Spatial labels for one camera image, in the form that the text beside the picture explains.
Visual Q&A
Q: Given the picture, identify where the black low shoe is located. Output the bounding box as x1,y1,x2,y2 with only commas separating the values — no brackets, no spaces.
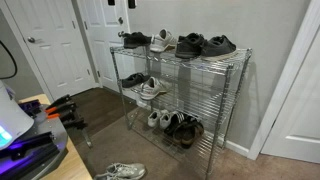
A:
121,31,153,50

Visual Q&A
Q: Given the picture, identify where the brown sandal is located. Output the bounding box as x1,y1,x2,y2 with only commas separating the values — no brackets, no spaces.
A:
172,120,190,145
180,116,205,149

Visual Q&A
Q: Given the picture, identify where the round grey base plate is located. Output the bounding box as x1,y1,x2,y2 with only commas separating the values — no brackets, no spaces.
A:
0,104,70,180

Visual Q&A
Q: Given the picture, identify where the black cable loop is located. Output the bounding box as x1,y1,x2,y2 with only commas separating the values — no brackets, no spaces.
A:
0,40,18,80

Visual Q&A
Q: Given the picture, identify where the black nike sneaker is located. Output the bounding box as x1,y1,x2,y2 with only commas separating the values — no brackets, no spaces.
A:
174,32,207,60

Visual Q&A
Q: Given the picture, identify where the grey sneaker red accent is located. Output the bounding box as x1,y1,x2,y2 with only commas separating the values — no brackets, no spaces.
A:
139,76,169,101

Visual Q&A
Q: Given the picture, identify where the white baseboard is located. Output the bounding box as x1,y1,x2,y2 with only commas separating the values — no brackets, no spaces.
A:
203,131,250,158

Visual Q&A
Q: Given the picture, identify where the plain white door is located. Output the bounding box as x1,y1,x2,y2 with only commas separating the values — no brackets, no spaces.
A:
261,26,320,164

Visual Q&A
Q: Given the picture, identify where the grey white sneaker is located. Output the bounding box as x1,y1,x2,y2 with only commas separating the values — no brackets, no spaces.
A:
149,28,179,54

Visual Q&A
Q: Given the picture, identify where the purple lit black bracket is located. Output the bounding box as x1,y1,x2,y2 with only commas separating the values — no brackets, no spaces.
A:
18,99,41,118

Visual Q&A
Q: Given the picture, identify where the white panel door with deadbolt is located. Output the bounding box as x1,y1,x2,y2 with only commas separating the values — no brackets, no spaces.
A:
77,0,136,93

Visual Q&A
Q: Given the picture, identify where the white door frame trim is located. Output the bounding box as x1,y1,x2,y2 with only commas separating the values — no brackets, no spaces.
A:
247,0,320,161

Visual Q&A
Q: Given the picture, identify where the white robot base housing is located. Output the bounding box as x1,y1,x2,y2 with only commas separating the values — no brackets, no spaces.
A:
0,79,35,151

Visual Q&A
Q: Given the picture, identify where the orange handled clamp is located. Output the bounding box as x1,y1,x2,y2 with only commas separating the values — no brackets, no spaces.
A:
46,111,84,123
44,101,77,115

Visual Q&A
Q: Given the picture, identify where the black slip-on shoe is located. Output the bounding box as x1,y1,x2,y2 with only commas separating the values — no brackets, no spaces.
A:
121,72,151,89

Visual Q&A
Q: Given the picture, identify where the white panel door silver knob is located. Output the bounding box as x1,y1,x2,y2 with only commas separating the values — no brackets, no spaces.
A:
4,0,96,100

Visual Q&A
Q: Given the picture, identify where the black sneaker white sole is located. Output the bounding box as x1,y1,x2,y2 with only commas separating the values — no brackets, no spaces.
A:
200,34,240,62

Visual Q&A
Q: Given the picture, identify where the black striped slide sandal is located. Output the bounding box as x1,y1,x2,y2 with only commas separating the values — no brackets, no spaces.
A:
163,111,186,137

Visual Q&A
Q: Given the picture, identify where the light grey running sneaker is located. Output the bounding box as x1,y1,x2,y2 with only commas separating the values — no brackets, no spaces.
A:
93,162,147,180

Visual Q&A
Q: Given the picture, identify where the black bar clamp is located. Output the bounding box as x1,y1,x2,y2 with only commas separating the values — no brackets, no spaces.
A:
62,118,89,130
46,94,72,108

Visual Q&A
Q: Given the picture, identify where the black aluminium extrusion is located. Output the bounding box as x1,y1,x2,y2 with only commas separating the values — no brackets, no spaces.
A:
0,131,56,160
0,143,61,180

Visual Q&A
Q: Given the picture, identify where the chrome wire shoe rack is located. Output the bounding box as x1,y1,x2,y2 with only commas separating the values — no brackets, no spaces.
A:
109,44,253,179

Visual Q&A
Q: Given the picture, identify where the small white sneaker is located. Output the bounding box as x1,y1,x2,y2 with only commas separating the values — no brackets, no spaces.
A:
159,109,174,130
147,110,163,128

